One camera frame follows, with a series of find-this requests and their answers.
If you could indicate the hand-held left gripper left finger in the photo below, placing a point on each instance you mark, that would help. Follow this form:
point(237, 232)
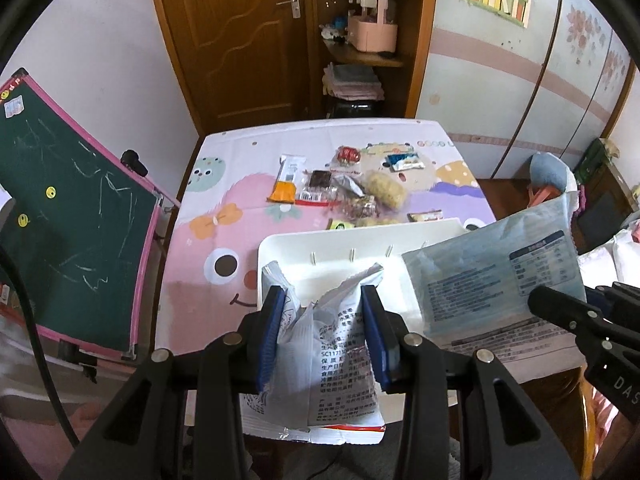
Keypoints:
point(272, 335)

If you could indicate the white wardrobe with pink flowers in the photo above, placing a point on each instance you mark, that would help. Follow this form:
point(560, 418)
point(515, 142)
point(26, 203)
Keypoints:
point(500, 85)

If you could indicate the green and yellow snack packet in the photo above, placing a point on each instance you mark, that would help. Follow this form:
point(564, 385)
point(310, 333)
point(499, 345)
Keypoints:
point(340, 224)

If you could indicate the pink storage basket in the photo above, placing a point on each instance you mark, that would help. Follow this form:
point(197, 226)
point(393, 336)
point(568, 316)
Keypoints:
point(372, 30)

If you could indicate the wooden chair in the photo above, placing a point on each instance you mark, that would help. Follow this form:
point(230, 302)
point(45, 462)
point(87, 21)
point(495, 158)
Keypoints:
point(555, 410)

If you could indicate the brown wooden door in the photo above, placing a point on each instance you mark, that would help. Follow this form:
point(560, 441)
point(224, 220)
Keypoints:
point(240, 35)

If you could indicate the small brown snack bar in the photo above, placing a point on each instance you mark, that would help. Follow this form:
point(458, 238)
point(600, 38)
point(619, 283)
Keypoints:
point(425, 216)

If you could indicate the black container under towels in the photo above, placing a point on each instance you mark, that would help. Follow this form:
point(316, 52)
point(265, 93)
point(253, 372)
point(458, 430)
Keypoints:
point(352, 108)

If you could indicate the orange and white snack packet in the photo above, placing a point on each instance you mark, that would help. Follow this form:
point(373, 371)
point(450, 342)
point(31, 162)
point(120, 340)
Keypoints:
point(285, 180)

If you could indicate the pink plastic stool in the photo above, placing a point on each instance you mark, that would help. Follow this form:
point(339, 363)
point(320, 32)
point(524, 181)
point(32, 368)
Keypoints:
point(542, 196)

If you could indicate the green chalkboard with pink frame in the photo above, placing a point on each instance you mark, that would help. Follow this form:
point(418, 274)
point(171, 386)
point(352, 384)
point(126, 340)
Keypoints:
point(75, 210)

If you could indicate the clear nut bar packet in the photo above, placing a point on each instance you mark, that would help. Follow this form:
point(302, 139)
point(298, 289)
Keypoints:
point(362, 207)

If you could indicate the large clear bag yellow noodles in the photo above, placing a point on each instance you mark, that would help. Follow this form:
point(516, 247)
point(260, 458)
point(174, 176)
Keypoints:
point(385, 189)

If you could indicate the blue and white snack packet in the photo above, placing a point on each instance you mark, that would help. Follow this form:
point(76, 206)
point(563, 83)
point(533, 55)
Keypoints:
point(405, 161)

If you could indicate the stack of folded towels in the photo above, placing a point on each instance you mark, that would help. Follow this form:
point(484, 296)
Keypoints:
point(352, 82)

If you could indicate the small clear bag yellow noodles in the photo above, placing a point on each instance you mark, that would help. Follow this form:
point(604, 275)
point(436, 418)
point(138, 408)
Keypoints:
point(376, 221)

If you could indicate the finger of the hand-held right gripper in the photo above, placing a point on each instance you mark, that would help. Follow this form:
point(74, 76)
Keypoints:
point(560, 307)
point(620, 300)

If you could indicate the wooden corner shelf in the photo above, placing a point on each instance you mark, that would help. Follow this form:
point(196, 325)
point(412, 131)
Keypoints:
point(415, 60)

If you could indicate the silver snack packet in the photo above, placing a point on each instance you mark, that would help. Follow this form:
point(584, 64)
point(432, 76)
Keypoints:
point(350, 185)

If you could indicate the black clamp on chalkboard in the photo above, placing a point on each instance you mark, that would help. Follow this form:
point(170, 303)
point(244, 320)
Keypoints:
point(134, 160)

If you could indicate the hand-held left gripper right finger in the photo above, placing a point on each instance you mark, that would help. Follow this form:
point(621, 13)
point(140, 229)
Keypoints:
point(375, 340)

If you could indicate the red snack packet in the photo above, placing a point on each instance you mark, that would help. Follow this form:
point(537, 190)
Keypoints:
point(348, 154)

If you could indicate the dark brown snack packet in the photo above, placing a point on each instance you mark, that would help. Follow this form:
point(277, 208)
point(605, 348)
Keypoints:
point(318, 186)

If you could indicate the printed cartoon tablecloth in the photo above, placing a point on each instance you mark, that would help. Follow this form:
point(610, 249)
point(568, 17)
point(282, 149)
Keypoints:
point(225, 220)

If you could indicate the white plastic tray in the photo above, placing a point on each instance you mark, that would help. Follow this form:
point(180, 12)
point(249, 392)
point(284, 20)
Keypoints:
point(340, 245)

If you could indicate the small toys on shelf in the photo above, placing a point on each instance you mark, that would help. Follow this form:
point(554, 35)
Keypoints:
point(334, 29)

